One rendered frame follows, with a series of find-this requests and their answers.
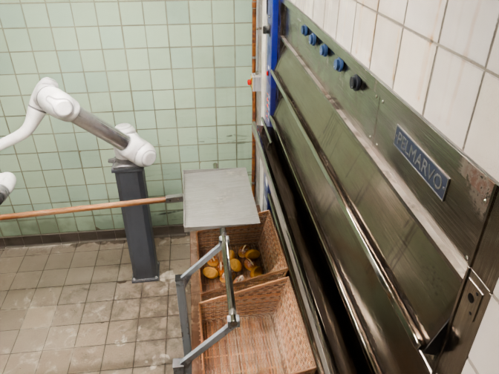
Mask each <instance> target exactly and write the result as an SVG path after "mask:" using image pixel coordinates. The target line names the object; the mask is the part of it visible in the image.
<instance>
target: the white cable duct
mask: <svg viewBox="0 0 499 374"><path fill-rule="evenodd" d="M266 12H267V0H262V47H261V117H263V118H264V92H265V52H266V34H263V26H264V25H266ZM263 173H264V167H263V165H262V162H261V158H260V205H259V206H260V208H261V212H262V211H263Z"/></svg>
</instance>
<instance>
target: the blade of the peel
mask: <svg viewBox="0 0 499 374"><path fill-rule="evenodd" d="M257 223H260V220H259V216H258V211H257V208H256V205H255V200H254V197H253V194H252V189H251V185H250V181H249V178H248V174H247V170H246V167H243V168H211V169H192V170H183V224H184V232H193V231H200V230H207V229H219V228H225V227H232V226H244V225H250V224H257Z"/></svg>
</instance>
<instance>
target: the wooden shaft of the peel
mask: <svg viewBox="0 0 499 374"><path fill-rule="evenodd" d="M153 203H166V197H154V198H147V199H140V200H127V201H120V202H113V203H100V204H93V205H86V206H73V207H66V208H59V209H46V210H39V211H26V212H19V213H12V214H0V220H12V219H19V218H26V217H39V216H46V215H53V214H66V213H73V212H80V211H93V210H100V209H112V208H119V207H126V206H139V205H146V204H153Z"/></svg>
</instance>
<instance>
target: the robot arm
mask: <svg viewBox="0 0 499 374"><path fill-rule="evenodd" d="M47 113H48V114H50V115H51V116H52V117H55V118H57V119H60V120H62V121H64V122H72V123H73V124H75V125H77V126H79V127H80V128H83V129H84V130H86V131H88V132H89V133H91V134H93V135H94V136H96V137H99V138H100V139H101V140H104V141H106V142H107V143H109V144H111V145H112V146H113V147H114V153H115V157H114V158H110V159H108V163H114V166H113V169H114V170H116V169H121V168H141V167H148V166H150V165H151V164H153V163H154V161H155V160H156V156H157V153H156V151H155V149H154V146H153V145H152V144H150V143H149V142H147V141H146V140H144V139H142V138H140V136H139V135H138V133H137V132H136V130H135V128H134V127H133V126H132V125H130V124H128V123H121V124H118V125H116V126H115V127H114V126H112V125H110V124H108V123H107V122H105V121H104V120H102V119H100V118H99V117H97V116H95V115H94V114H92V113H91V112H89V111H87V110H85V109H84V108H82V107H81V106H80V105H79V103H78V102H77V101H76V100H75V99H74V98H72V97H71V96H69V95H68V94H67V93H65V92H64V91H62V90H60V89H59V86H58V83H57V82H56V80H54V79H51V78H48V77H45V78H42V79H41V80H40V81H39V82H38V83H37V85H36V87H35V88H34V90H33V93H32V95H31V97H30V101H29V104H28V107H27V114H26V117H25V122H24V124H23V126H22V127H21V128H20V129H18V130H17V131H15V132H13V133H12V134H9V135H7V136H6V137H3V138H1V139H0V151H1V150H4V149H6V148H8V147H10V146H12V145H15V144H16V143H18V142H21V141H22V140H25V139H26V138H28V137H29V136H30V135H31V134H32V133H33V132H34V131H35V130H36V128H37V127H38V125H39V123H40V122H41V121H42V119H43V118H44V117H45V115H46V114H47ZM15 185H16V177H15V175H14V174H12V173H10V172H3V173H0V205H1V204H2V203H3V202H4V201H5V200H6V199H7V197H8V195H9V194H11V192H12V191H13V190H14V188H15Z"/></svg>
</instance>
